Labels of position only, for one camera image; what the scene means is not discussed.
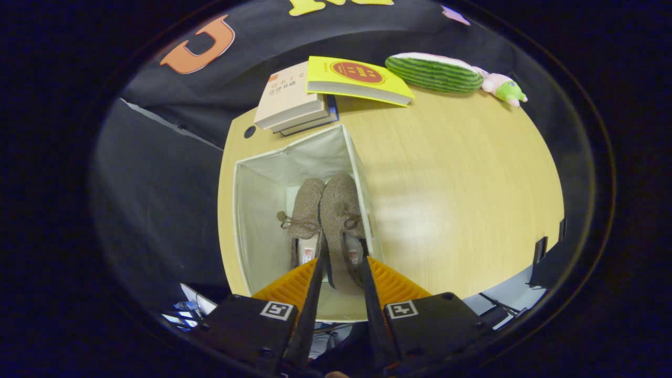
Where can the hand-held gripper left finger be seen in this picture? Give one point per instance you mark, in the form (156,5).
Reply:
(252,325)

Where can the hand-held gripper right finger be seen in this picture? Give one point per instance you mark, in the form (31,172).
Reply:
(430,323)

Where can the beige fabric storage box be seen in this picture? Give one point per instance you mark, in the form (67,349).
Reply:
(257,220)

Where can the brown fuzzy shoe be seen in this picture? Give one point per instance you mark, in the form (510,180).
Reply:
(338,205)
(307,205)

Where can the white flat box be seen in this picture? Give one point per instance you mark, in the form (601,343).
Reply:
(199,299)

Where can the blue printed carton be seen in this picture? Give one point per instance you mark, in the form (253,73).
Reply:
(181,315)

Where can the thin beige book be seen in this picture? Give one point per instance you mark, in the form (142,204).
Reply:
(307,122)

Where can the thick beige paperback book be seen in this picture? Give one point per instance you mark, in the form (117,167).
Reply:
(286,100)

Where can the blue cover book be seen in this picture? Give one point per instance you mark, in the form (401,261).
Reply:
(333,107)

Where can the pink and green plush toy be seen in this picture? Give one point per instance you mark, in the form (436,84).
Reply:
(504,86)

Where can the watermelon slice plush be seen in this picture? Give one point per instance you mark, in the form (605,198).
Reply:
(436,73)

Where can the yellow book with red circle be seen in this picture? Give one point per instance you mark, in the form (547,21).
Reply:
(362,79)

